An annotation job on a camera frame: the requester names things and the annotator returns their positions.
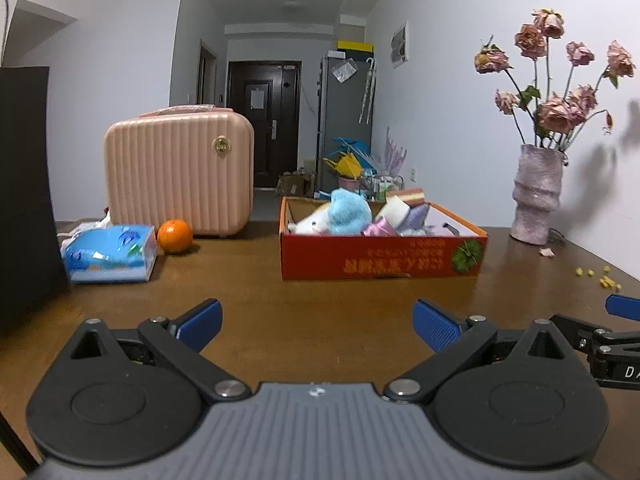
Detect white wall electrical panel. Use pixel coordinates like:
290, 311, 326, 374
390, 21, 410, 68

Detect clear bag on refrigerator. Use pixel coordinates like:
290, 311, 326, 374
331, 59, 358, 82

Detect yellow and black box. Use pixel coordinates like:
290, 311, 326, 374
336, 41, 375, 58

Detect dark wooden door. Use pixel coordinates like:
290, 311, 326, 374
227, 61, 302, 190

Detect folded white umbrella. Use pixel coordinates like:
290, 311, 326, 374
359, 57, 377, 125

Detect brown cardboard carton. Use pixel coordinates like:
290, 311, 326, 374
276, 172, 311, 197

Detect grey refrigerator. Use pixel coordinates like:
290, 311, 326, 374
316, 54, 375, 198

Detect side door frame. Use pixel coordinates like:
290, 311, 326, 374
196, 40, 219, 106

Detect white cable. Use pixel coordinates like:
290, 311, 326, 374
56, 210, 113, 248

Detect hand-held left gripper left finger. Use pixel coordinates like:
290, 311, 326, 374
50, 298, 252, 402

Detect black monitor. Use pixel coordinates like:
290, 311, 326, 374
0, 66, 68, 337

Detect yellow crumbs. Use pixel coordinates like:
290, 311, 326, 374
575, 265, 622, 292

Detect dried rose bouquet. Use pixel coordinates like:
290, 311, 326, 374
474, 8, 637, 153

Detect pink textured vase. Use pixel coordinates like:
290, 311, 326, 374
510, 144, 566, 246

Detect orange fruit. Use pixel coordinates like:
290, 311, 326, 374
157, 218, 194, 254

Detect white plush toy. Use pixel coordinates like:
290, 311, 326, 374
289, 205, 333, 235

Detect orange cardboard box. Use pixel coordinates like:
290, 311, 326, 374
279, 196, 489, 281

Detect lavender drawstring pouch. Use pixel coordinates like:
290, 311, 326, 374
400, 202, 432, 233

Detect yellow bag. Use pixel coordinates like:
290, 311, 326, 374
322, 155, 361, 180

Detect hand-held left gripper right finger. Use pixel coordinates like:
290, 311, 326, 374
384, 298, 588, 405

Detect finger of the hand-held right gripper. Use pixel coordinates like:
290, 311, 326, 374
605, 294, 640, 322
550, 313, 640, 347

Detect blue soft tissue pack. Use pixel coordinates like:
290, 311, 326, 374
61, 225, 157, 283

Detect purple satin cloth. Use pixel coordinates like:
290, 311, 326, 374
362, 217, 398, 237

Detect blue plush toy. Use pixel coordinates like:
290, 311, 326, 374
327, 188, 373, 235

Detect pink ribbed suitcase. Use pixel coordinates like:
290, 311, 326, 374
104, 105, 255, 239

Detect metal cart with bottles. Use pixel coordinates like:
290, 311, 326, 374
357, 172, 403, 201

